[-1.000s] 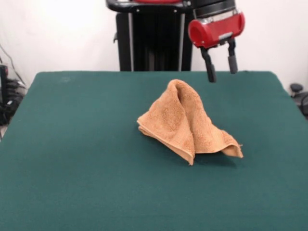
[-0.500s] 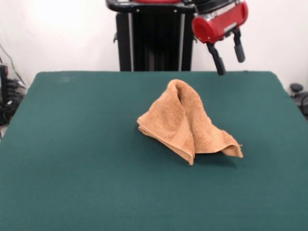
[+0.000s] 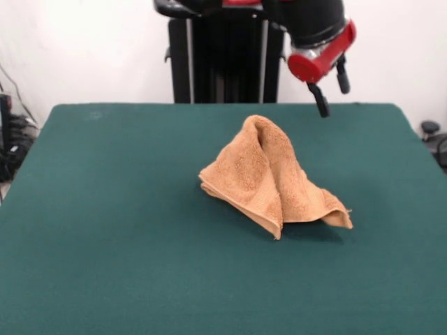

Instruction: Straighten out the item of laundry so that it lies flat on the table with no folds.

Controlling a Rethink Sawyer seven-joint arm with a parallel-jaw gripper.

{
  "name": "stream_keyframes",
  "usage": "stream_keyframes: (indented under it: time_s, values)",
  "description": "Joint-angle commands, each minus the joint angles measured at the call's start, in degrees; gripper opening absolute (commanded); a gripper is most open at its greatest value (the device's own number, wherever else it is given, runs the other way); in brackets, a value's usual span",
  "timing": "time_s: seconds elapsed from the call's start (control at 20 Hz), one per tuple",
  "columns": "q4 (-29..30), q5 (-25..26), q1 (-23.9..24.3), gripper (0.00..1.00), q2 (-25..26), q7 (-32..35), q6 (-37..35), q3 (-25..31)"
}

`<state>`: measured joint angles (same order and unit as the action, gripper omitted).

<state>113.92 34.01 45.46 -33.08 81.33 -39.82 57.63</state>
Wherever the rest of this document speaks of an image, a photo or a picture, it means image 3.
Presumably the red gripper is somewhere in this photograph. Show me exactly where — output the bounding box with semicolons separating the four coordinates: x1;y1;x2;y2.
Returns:
287;19;358;119

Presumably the grey wall cable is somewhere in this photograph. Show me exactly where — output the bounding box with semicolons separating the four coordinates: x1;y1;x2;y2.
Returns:
0;64;39;126

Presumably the black cable bundle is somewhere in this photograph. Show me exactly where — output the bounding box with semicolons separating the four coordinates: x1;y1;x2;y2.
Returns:
0;114;40;183

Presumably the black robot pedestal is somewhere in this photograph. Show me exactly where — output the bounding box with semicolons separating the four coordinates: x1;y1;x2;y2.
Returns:
153;0;303;105

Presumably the black equipment box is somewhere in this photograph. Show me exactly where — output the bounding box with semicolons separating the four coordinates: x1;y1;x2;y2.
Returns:
0;93;14;154

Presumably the dark green table cloth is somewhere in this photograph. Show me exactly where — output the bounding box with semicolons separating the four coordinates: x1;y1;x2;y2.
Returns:
0;102;447;335

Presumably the orange terry towel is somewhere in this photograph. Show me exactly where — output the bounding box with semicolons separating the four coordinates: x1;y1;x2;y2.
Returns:
198;114;354;241

